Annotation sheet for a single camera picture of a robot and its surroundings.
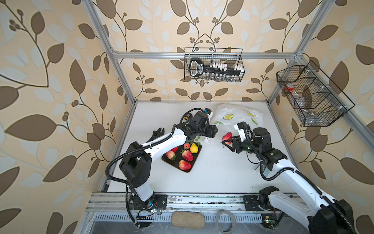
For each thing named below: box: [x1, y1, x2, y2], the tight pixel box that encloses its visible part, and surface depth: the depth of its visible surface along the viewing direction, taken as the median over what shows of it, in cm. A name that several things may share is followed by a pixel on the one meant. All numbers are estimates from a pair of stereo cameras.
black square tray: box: [161, 142, 203, 173], surface depth 90 cm
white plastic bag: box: [204, 102, 264, 144], surface depth 92 cm
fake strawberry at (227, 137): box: [221, 131, 233, 145], surface depth 77 cm
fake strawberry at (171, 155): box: [165, 150, 177, 161], surface depth 88 cm
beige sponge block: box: [171, 211, 206, 230], surface depth 68 cm
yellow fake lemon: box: [189, 142, 199, 154], surface depth 91 cm
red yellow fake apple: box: [178, 159, 192, 171], surface depth 85 cm
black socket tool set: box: [188, 58, 245, 79], surface depth 86 cm
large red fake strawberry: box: [180, 148, 194, 162], surface depth 89 cm
